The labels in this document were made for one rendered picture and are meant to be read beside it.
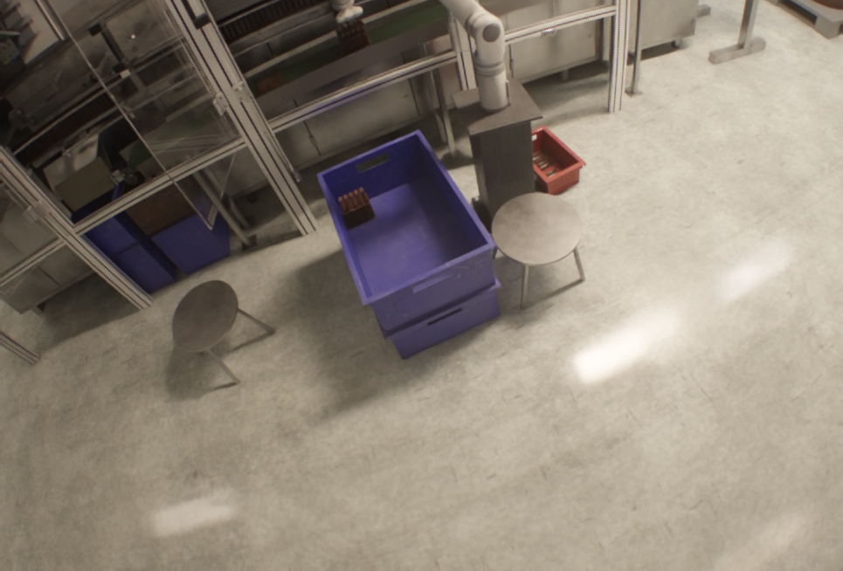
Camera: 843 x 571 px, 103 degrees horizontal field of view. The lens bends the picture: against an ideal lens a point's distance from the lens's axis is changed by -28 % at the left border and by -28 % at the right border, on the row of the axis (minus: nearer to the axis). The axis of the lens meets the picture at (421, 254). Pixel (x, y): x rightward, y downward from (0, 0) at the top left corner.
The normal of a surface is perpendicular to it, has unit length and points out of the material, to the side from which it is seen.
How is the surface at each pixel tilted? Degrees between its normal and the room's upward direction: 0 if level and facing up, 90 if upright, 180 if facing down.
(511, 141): 90
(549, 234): 0
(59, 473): 0
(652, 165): 0
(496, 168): 90
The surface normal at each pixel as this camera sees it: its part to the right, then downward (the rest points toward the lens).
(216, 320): -0.21, -0.58
